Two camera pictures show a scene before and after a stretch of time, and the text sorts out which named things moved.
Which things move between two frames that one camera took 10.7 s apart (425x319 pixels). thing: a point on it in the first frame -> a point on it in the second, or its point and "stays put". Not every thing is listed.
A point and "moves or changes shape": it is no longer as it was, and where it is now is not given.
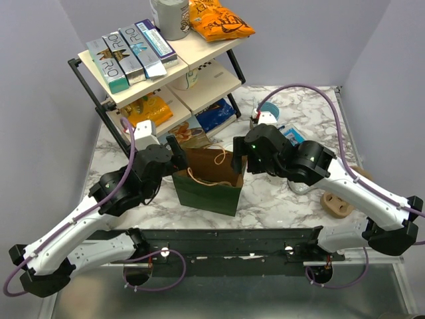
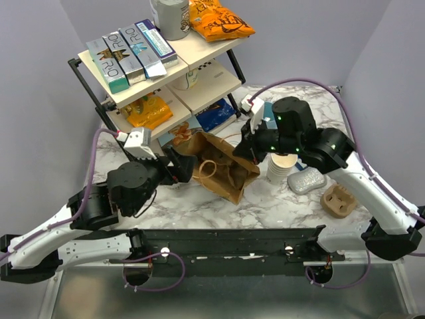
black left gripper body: [151, 192] stays put
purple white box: [167, 55] stays put
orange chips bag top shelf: [214, 22] stays put
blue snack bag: [216, 115] stays put
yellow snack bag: [152, 107] stays put
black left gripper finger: [179, 160] -> [182, 167]
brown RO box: [126, 60] stays put
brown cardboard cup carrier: [335, 207] moves or changes shape
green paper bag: [210, 181] moves or changes shape
